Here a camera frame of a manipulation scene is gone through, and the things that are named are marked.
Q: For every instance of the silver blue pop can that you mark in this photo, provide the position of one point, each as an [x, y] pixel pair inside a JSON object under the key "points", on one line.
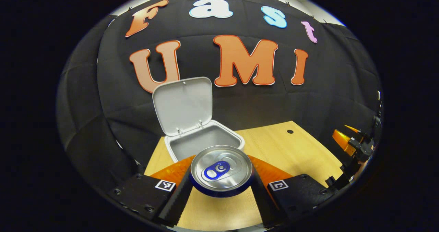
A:
{"points": [[223, 170]]}

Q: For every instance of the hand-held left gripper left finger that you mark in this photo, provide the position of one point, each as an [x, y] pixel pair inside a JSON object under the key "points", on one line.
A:
{"points": [[178, 204]]}

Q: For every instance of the black backdrop cloth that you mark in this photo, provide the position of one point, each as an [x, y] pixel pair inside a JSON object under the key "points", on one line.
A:
{"points": [[308, 101]]}

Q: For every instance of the white desktop garbage bin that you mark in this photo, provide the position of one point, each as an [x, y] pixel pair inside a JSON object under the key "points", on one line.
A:
{"points": [[185, 108]]}

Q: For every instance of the wooden desktop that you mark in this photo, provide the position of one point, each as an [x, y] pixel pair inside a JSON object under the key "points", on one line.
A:
{"points": [[291, 153]]}

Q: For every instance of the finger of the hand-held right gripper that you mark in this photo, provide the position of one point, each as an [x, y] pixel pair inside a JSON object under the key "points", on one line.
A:
{"points": [[351, 129], [343, 141]]}

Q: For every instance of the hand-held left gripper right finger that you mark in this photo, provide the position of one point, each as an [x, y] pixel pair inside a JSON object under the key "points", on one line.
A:
{"points": [[264, 204]]}

